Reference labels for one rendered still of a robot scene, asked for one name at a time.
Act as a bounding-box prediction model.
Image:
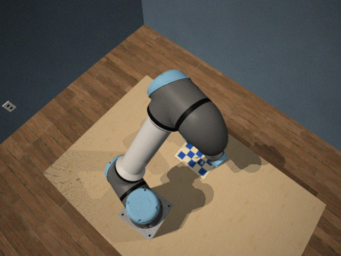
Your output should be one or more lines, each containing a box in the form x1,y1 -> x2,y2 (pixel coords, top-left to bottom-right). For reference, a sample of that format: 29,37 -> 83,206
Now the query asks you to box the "blue and white checkerboard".
174,142 -> 214,180

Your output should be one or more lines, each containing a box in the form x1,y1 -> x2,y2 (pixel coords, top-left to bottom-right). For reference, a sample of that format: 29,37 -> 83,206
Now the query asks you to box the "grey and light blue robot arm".
104,69 -> 229,229

